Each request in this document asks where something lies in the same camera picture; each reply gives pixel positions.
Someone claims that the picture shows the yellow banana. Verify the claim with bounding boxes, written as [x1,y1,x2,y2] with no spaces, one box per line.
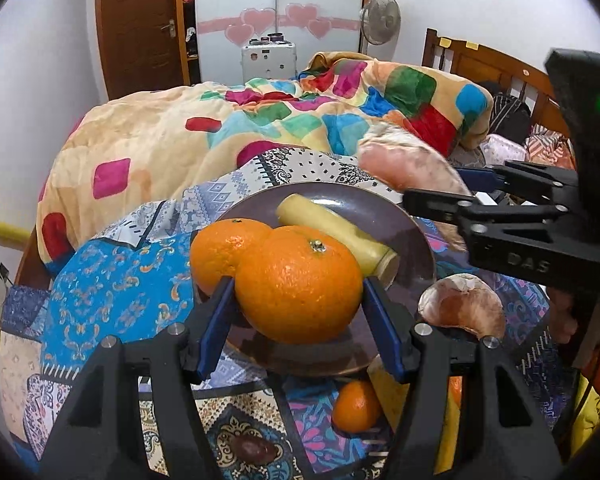
[276,193,401,285]

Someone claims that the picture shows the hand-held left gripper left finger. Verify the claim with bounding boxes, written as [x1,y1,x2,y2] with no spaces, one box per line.
[38,275,237,480]

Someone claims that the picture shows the dark purple plate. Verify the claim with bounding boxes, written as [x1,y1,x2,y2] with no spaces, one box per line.
[192,181,437,377]

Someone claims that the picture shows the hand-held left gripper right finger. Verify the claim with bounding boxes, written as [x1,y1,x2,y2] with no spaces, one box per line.
[363,275,563,480]

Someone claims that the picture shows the standing fan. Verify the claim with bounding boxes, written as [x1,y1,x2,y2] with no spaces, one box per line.
[358,0,402,57]

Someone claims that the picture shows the large orange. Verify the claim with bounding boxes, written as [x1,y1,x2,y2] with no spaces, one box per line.
[234,225,365,345]

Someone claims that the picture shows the black bag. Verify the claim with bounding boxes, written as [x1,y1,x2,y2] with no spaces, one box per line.
[487,92,532,134]

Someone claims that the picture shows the patterned patchwork bed sheet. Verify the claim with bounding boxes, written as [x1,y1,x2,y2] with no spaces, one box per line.
[0,144,581,480]

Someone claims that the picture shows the yellow fruit piece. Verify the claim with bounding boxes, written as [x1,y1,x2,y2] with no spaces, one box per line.
[367,355,463,476]

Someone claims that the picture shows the colourful squares blanket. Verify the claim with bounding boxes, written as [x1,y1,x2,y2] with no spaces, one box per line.
[36,51,496,277]

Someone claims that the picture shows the brown date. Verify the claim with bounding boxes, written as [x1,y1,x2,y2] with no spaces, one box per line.
[236,435,277,465]

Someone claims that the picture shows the white wardrobe with pink hearts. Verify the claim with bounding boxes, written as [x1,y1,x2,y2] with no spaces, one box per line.
[195,0,372,86]

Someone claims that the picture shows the medium orange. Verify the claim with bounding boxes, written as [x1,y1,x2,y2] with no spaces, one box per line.
[190,218,273,297]

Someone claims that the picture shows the small orange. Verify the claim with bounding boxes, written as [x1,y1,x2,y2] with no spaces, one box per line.
[332,380,383,434]

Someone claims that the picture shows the silver case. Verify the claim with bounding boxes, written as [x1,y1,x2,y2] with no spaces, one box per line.
[241,40,299,82]

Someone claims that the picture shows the open shelf with clothes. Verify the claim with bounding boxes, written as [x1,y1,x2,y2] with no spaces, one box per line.
[182,0,201,86]

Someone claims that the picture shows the brown wooden door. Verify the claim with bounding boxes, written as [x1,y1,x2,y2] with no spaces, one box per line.
[95,0,187,102]

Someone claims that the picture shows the wooden bed headboard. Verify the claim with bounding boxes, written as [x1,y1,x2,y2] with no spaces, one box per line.
[422,27,572,137]

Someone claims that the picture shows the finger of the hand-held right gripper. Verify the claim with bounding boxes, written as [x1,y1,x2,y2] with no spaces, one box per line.
[454,160,578,207]
[402,187,567,228]

